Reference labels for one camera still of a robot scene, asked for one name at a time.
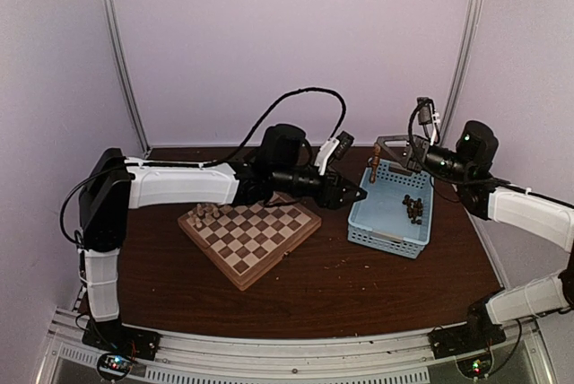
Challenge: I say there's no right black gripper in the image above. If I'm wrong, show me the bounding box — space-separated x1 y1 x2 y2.
377 135 473 184

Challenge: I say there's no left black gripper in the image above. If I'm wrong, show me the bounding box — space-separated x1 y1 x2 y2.
273 164 368 211

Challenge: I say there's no dark wooden chess piece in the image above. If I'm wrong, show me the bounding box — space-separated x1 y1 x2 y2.
370 144 382 184

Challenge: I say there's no light blue plastic basket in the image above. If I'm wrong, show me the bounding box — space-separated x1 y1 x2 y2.
347 159 434 259

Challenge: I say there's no wooden chess board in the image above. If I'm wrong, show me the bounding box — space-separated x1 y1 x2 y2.
178 193 322 291

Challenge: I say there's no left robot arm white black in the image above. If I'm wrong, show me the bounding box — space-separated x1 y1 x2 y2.
79 124 367 352

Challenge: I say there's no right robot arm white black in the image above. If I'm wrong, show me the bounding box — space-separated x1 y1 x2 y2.
376 120 573 350

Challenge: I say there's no pile of dark chess pieces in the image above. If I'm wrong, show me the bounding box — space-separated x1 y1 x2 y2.
402 195 424 225

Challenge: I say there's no row of white chess pieces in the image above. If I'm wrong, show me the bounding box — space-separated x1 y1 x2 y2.
187 204 232 230

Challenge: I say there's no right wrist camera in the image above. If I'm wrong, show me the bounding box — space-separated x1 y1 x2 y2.
416 97 441 144

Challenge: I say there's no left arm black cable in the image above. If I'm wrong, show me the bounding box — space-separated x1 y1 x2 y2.
201 86 349 170

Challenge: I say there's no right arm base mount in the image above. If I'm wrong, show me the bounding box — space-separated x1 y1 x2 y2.
427 324 506 359

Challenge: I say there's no right aluminium frame post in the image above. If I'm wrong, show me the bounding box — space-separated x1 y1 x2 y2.
440 0 483 139

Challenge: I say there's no aluminium frame post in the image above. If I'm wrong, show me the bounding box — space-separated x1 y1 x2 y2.
440 0 483 139
101 0 152 156

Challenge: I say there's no front aluminium rail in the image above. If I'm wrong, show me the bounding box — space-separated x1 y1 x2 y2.
31 309 558 383

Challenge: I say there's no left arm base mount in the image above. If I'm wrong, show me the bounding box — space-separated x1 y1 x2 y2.
82 319 161 361

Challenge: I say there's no left aluminium frame post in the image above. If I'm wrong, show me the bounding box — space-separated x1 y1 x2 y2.
101 0 152 156

